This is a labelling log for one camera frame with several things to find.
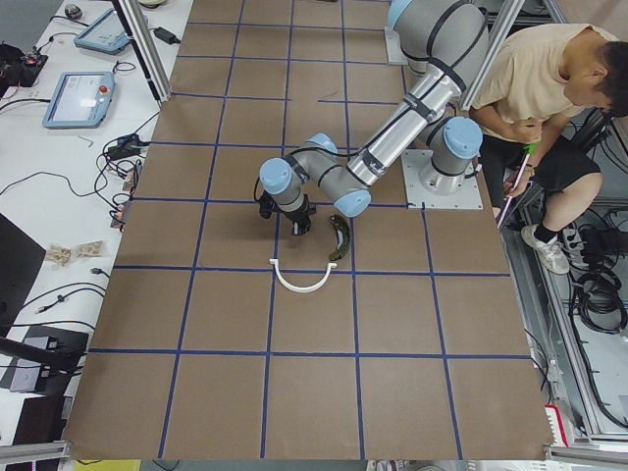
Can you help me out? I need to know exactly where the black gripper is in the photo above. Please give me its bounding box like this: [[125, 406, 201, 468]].
[[280, 193, 316, 236]]

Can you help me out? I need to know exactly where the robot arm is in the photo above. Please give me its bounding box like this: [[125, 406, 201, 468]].
[[388, 0, 489, 85], [257, 67, 483, 236]]

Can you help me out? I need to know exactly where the green brake shoe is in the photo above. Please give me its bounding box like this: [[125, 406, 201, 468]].
[[328, 214, 351, 262]]

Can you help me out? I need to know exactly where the white curved plastic part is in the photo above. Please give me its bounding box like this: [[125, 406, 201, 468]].
[[269, 258, 338, 294]]

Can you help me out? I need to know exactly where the blue teach pendant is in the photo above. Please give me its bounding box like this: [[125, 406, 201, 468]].
[[42, 71, 116, 129], [74, 8, 131, 55]]

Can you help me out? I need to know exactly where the person in beige shirt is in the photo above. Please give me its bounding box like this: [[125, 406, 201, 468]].
[[469, 24, 627, 275]]

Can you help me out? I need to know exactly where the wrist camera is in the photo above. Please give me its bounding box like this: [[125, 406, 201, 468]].
[[258, 191, 276, 220]]

